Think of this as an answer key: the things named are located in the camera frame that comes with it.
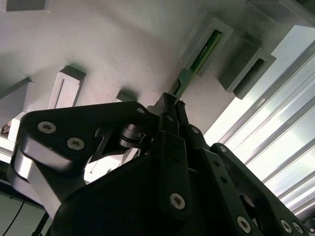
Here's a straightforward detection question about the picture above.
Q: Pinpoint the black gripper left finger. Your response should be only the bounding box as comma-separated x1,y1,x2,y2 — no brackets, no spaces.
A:
7,92,192,221

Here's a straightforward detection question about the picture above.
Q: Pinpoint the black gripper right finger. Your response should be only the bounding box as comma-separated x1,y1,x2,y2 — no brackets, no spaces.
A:
177,100,310,236

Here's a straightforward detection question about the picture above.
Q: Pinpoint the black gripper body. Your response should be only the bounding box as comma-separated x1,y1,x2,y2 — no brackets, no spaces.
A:
49,153,234,236

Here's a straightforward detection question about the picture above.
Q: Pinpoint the green RAM stick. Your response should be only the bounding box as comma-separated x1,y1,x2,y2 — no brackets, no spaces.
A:
171,29,221,102

